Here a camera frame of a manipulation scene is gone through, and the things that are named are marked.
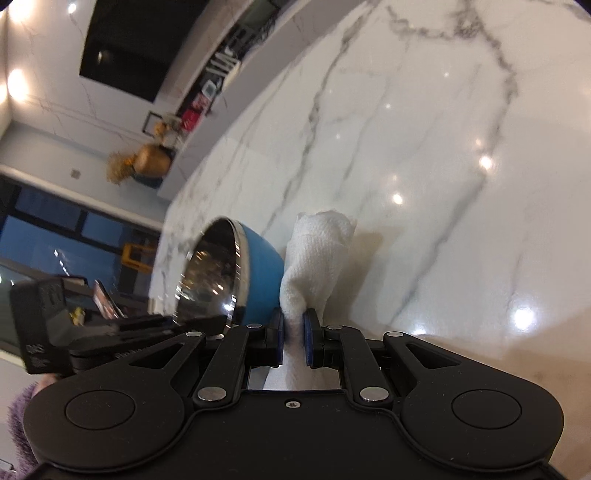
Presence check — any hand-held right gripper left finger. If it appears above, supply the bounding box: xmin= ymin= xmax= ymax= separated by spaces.
xmin=117 ymin=308 xmax=286 ymax=411

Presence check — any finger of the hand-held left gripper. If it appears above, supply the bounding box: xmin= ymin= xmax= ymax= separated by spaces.
xmin=115 ymin=315 xmax=232 ymax=342

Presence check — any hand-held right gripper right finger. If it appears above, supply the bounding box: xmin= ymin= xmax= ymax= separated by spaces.
xmin=300 ymin=307 xmax=468 ymax=411

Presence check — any blue steel bowl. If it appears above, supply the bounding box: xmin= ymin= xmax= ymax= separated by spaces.
xmin=172 ymin=217 xmax=286 ymax=339

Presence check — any white cloth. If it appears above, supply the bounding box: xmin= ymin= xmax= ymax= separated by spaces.
xmin=265 ymin=209 xmax=358 ymax=391

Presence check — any plant bunch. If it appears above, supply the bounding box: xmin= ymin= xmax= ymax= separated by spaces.
xmin=105 ymin=151 xmax=140 ymax=186

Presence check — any golden vase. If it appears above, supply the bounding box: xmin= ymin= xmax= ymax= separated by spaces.
xmin=134 ymin=143 xmax=175 ymax=179

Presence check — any red box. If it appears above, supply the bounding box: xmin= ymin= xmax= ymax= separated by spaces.
xmin=179 ymin=91 xmax=214 ymax=131

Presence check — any white router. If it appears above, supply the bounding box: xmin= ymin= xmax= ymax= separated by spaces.
xmin=204 ymin=45 xmax=244 ymax=78

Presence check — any black television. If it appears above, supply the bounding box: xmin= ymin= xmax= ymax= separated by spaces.
xmin=79 ymin=0 xmax=283 ymax=103

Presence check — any long grey wall ledge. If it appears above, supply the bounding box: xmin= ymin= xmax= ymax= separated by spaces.
xmin=157 ymin=0 xmax=386 ymax=200

